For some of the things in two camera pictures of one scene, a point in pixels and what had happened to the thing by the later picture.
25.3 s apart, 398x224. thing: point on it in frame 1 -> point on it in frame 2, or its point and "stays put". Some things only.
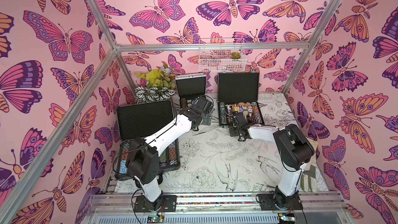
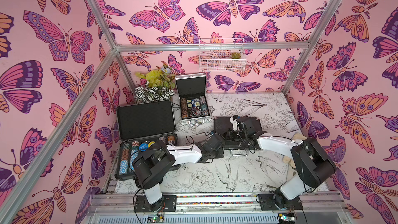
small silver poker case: (190, 87) stays put
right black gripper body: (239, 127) stays put
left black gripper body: (206, 120) -> (219, 154)
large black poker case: (142, 120) stays put
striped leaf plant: (152, 94) stays put
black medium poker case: (239, 93) -> (241, 134)
